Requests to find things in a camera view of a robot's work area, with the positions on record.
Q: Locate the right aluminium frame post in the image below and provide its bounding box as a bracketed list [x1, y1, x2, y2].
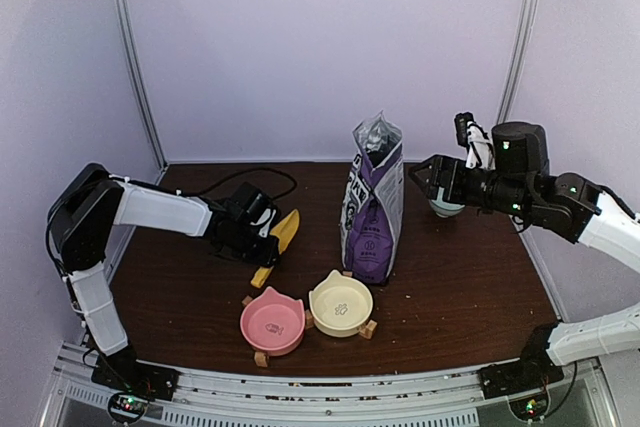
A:
[496, 0, 539, 123]

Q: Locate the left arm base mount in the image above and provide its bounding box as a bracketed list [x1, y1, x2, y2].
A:
[91, 344, 179, 401]

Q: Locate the front aluminium rail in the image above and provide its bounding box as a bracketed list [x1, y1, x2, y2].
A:
[36, 344, 621, 426]

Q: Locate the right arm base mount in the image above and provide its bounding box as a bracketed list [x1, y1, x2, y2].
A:
[478, 323, 564, 399]

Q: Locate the pink cat-shaped bowl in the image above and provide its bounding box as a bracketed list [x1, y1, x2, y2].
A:
[240, 287, 306, 357]

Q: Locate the yellow plastic scoop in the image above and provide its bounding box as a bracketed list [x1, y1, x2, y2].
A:
[251, 209, 300, 289]

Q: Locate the aluminium frame post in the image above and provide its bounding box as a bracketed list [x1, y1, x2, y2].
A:
[496, 0, 539, 123]
[113, 0, 168, 171]

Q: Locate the purple pet food bag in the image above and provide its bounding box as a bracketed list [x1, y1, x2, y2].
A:
[340, 113, 405, 285]

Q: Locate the left aluminium frame post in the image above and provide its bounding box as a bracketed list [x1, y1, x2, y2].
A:
[113, 0, 168, 171]

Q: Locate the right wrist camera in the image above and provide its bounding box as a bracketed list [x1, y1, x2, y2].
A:
[454, 112, 495, 170]

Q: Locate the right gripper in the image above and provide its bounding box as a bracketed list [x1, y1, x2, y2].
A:
[409, 154, 532, 219]

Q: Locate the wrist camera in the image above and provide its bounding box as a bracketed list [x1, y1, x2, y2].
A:
[454, 112, 495, 170]
[254, 206, 279, 237]

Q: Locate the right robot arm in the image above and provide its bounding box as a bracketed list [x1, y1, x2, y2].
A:
[409, 113, 639, 389]

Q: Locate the light blue ceramic bowl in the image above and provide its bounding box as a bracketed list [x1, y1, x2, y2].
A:
[429, 199, 465, 218]

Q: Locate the cream cat-shaped bowl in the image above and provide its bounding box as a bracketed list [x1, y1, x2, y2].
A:
[308, 270, 374, 338]

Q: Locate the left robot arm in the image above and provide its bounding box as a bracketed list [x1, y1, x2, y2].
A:
[45, 163, 280, 391]

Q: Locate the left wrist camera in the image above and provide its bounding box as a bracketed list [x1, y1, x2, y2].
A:
[254, 206, 279, 237]

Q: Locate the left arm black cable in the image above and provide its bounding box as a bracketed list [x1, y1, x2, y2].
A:
[47, 169, 297, 268]

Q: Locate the wooden bowl stand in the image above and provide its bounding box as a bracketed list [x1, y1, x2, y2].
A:
[242, 296, 377, 368]

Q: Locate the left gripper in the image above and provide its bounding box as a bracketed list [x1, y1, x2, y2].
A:
[229, 222, 279, 268]

